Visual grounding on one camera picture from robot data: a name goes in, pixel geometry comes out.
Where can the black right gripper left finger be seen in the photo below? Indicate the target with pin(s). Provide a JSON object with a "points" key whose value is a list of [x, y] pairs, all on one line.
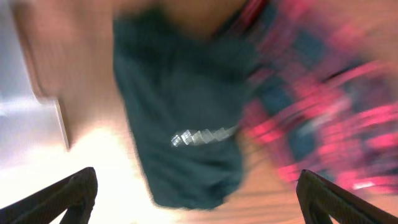
{"points": [[73, 196]]}

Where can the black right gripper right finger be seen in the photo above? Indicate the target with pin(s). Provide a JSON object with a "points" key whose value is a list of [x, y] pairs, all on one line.
{"points": [[321, 201]]}

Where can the red plaid flannel shirt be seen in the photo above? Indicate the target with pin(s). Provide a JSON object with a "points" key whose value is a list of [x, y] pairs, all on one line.
{"points": [[317, 104]]}

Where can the dark navy garment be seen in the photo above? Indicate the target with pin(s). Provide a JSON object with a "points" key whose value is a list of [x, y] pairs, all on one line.
{"points": [[184, 99]]}

